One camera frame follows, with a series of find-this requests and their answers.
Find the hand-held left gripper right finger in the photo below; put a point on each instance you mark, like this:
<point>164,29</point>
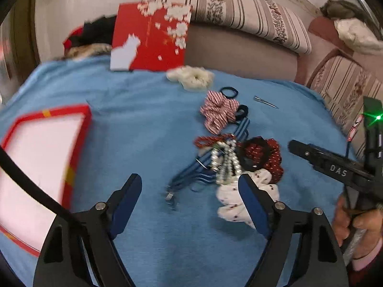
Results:
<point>252,204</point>

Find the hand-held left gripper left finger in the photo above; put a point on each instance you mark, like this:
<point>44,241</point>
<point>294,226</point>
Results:
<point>129,197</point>

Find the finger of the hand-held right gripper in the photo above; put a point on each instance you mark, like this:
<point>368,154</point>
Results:
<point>326,163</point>

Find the white printed scrunchie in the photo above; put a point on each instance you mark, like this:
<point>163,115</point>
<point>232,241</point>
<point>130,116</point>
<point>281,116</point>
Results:
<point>232,198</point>

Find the red polka dot scrunchie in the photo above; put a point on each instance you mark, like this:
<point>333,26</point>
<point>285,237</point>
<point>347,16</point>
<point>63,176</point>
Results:
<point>273,158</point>

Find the red-rimmed white box tray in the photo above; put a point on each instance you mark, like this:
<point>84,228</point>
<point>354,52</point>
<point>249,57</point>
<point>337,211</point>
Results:
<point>36,170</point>

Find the red white striped scrunchie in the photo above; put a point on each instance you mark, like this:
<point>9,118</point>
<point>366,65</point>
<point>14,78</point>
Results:
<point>220,112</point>

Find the person's right forearm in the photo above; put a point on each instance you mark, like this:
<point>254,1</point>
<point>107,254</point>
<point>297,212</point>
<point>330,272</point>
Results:
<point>366,267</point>

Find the person's right hand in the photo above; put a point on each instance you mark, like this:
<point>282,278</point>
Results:
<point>371,230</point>

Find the black hair scrunchie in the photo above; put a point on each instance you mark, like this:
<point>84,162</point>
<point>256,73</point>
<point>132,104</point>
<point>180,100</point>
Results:
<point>247,158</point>

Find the striped floral seat cushion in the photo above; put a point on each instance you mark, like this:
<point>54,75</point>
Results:
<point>341,83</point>

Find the blue blanket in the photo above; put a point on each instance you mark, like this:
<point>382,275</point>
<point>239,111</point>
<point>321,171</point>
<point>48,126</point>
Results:
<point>143,119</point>

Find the metal hair clip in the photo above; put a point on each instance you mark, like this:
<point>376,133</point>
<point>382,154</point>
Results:
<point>264,102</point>

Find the white crumpled cloth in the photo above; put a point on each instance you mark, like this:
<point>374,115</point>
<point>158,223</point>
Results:
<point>357,34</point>

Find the white fluffy scrunchie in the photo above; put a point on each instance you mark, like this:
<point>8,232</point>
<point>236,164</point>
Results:
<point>191,76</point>

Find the brown sofa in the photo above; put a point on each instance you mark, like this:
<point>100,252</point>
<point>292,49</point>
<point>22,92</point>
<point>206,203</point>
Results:
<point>239,56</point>

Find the grey furry cloth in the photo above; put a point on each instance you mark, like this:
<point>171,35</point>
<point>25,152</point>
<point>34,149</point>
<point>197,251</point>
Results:
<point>341,9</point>

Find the tan fur cloth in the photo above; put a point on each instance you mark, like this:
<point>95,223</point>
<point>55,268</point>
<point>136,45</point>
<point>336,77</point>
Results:
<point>89,50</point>

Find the dark clothes pile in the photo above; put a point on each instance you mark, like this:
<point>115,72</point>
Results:
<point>95,31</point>

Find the long striped floral cushion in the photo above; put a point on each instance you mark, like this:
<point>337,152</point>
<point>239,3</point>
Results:
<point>239,9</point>

